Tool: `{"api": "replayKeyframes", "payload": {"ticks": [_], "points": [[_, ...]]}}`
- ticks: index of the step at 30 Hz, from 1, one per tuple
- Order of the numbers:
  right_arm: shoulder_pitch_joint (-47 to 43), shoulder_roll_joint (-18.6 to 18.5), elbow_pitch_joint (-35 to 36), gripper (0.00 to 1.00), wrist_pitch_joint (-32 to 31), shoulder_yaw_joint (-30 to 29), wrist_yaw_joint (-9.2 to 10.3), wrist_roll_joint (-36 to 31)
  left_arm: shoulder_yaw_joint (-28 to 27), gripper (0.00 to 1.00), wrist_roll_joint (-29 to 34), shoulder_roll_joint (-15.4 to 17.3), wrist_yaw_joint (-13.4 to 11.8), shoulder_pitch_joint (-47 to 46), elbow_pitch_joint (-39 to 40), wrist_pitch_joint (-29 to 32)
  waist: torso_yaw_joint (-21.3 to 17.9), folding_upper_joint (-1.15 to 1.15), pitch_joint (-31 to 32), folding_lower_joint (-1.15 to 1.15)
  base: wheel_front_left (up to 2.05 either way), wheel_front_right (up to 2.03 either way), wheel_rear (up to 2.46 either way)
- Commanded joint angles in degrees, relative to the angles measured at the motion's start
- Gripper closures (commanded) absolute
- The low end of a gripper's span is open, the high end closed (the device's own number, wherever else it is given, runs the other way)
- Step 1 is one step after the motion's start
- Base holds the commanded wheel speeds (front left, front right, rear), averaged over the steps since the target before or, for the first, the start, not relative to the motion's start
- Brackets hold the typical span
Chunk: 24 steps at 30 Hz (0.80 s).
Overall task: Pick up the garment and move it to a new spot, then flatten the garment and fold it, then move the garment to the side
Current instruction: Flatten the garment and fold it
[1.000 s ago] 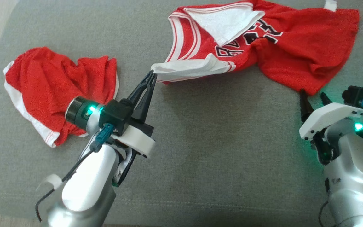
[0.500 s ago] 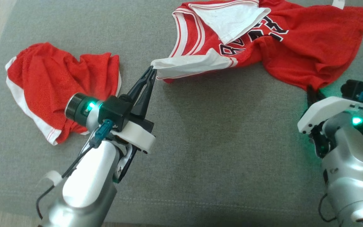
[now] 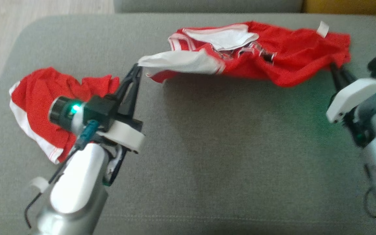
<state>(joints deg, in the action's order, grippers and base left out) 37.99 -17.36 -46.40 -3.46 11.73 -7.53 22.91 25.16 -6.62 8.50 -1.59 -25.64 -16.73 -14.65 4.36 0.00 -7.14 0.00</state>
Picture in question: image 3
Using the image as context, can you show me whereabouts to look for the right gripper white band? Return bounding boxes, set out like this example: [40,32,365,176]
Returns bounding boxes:
[326,64,376,147]

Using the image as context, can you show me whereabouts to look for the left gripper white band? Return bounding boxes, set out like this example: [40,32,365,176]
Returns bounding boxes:
[97,64,145,186]

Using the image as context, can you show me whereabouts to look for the red white jersey shirt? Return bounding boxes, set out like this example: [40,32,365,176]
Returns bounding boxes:
[137,21,352,88]

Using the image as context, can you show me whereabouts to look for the red white shorts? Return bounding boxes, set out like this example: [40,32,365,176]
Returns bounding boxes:
[9,67,120,164]

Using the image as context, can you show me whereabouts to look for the large yellow cushion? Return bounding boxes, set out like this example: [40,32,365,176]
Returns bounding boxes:
[302,0,376,16]

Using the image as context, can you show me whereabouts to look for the white cable label tag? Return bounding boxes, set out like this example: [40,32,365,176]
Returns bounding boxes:
[30,177,50,193]

